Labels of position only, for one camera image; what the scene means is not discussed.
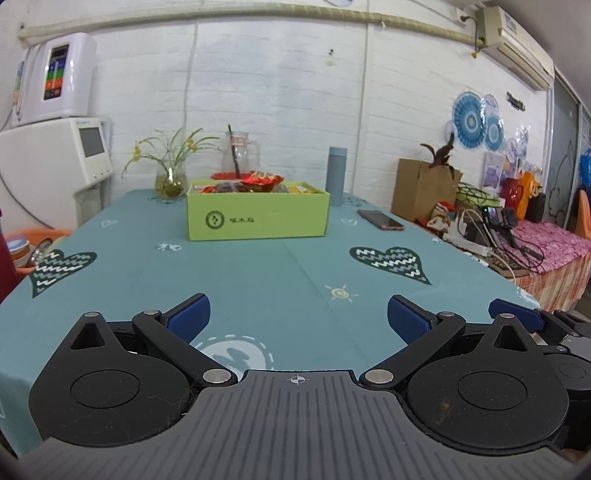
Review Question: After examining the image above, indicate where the pale purple wall picture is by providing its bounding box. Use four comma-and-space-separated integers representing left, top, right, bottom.
482, 152, 506, 192

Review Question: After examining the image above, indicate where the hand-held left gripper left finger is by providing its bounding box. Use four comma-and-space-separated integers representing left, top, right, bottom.
60, 293, 238, 387

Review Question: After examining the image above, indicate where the white air conditioner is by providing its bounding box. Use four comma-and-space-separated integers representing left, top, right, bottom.
475, 6, 555, 90

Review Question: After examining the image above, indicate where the smartphone in pink case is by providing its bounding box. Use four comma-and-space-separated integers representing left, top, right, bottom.
357, 209, 406, 232

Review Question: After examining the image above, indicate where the white water purifier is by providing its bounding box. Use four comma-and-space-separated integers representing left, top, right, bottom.
10, 32, 98, 127

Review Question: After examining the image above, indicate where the glass pitcher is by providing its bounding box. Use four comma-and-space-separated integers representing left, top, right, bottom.
222, 124, 262, 180

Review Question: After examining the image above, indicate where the grey blue bottle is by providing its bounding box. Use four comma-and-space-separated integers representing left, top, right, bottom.
327, 147, 346, 207

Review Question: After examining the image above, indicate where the white appliance with screen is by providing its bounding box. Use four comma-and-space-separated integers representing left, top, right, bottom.
0, 116, 114, 234

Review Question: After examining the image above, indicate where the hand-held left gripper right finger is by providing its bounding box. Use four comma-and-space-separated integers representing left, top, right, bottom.
360, 294, 536, 387

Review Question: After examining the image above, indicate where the glass vase with yellow flowers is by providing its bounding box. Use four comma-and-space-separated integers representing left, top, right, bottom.
121, 127, 222, 200

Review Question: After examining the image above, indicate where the orange plastic basin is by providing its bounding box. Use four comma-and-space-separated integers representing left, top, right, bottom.
7, 226, 72, 245

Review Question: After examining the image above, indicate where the white power strip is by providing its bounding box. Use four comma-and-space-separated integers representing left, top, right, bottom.
443, 231, 492, 257

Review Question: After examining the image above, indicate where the dark dried plant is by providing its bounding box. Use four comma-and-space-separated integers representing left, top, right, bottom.
419, 131, 455, 171

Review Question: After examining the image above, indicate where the beige wall pipe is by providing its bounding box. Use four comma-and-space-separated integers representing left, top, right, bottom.
18, 2, 478, 47

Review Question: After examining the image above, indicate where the red thermos jug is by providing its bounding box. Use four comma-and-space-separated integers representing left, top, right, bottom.
0, 208, 19, 303

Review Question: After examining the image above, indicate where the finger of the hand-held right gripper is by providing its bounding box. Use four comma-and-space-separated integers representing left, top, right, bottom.
488, 298, 571, 335

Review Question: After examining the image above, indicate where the brown cardboard box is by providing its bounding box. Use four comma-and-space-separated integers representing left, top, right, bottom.
392, 158, 464, 222

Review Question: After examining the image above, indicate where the green cardboard box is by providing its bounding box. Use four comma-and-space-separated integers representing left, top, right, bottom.
186, 179, 332, 241

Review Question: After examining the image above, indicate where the small blue paper fan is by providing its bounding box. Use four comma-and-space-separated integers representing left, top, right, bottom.
482, 113, 505, 153

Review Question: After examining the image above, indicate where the red container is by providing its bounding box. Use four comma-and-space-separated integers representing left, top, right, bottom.
502, 176, 522, 208

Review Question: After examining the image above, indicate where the large blue paper fan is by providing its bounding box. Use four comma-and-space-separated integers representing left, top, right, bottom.
450, 91, 485, 148

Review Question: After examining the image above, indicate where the red and orange snack packet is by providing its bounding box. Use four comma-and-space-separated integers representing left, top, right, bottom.
239, 170, 286, 191

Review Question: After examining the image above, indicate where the teal heart print tablecloth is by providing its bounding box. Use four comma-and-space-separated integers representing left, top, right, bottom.
0, 187, 543, 457

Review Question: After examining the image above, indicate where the pink floral cloth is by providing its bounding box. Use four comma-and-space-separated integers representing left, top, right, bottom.
503, 217, 591, 315

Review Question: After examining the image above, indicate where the small striped bowl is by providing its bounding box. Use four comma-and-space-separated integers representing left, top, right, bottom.
7, 235, 31, 268

